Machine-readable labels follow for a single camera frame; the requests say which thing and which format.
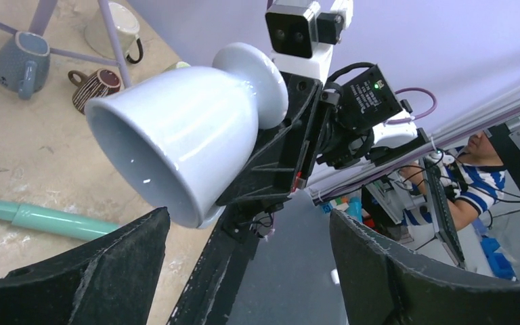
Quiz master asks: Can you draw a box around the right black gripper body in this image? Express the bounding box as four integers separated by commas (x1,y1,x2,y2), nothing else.
217,72,323,207

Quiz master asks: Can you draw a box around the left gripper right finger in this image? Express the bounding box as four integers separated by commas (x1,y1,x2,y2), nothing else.
329,210,520,324

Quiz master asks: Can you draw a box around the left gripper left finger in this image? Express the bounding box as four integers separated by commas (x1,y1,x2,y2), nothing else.
0,207,171,324

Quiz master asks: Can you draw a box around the light grey footed mug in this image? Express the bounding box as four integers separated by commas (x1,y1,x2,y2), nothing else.
85,43,288,228

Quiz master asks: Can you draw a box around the green mug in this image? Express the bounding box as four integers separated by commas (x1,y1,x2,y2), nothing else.
165,61,191,72

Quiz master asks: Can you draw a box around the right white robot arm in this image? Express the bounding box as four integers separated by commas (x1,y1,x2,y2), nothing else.
217,62,427,211

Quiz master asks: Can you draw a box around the brown striped mug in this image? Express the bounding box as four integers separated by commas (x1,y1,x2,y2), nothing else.
67,68,121,114

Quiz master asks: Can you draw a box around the blue-grey mug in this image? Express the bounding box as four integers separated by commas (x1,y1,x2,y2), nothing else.
0,31,51,100

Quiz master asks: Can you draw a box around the teal cylindrical bottle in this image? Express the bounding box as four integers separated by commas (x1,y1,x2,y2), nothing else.
0,200,120,241

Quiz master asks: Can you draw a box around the person in striped shirt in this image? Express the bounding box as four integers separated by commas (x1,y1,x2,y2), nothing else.
399,131,510,232

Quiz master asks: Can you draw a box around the purple tripod stand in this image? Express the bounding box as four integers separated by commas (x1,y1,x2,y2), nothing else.
0,0,133,88

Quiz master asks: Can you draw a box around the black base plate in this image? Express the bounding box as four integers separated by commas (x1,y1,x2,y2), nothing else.
167,204,259,324

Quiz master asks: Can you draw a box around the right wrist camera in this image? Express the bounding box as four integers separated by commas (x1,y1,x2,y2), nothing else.
265,0,354,83

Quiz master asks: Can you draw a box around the cream mug black handle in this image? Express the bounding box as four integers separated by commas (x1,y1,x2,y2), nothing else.
84,1,144,64

